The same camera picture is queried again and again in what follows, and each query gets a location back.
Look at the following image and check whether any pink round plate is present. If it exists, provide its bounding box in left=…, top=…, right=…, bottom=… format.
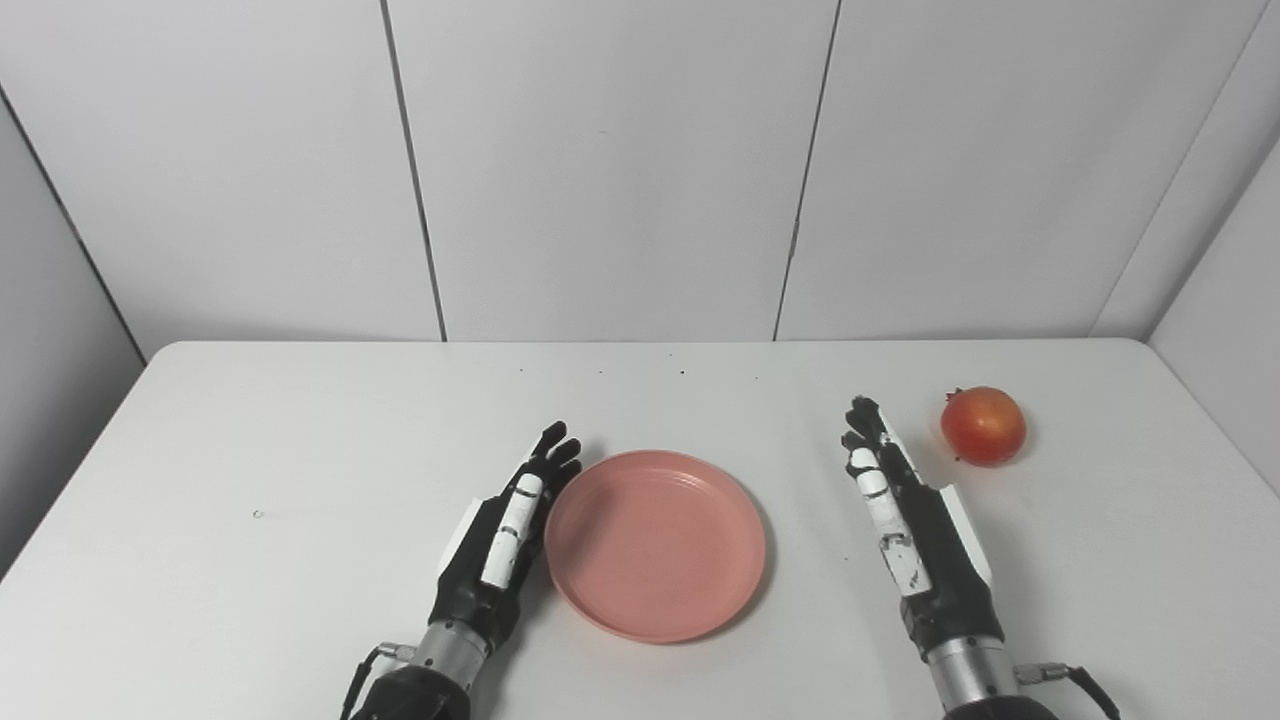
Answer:
left=544, top=450, right=768, bottom=645

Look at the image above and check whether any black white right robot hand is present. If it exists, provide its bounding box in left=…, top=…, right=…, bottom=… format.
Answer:
left=840, top=396, right=1006, bottom=661

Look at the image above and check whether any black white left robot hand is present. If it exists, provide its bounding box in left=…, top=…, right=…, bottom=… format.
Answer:
left=428, top=420, right=584, bottom=656

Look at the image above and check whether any red pomegranate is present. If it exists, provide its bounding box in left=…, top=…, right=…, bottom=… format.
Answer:
left=940, top=385, right=1028, bottom=467

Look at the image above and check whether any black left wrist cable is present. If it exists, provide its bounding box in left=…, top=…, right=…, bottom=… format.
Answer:
left=340, top=643, right=416, bottom=720

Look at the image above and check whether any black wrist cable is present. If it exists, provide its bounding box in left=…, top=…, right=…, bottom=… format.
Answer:
left=1012, top=660, right=1123, bottom=720
left=340, top=643, right=416, bottom=720

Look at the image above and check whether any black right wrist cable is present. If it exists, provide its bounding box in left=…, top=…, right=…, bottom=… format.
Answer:
left=1012, top=660, right=1123, bottom=720

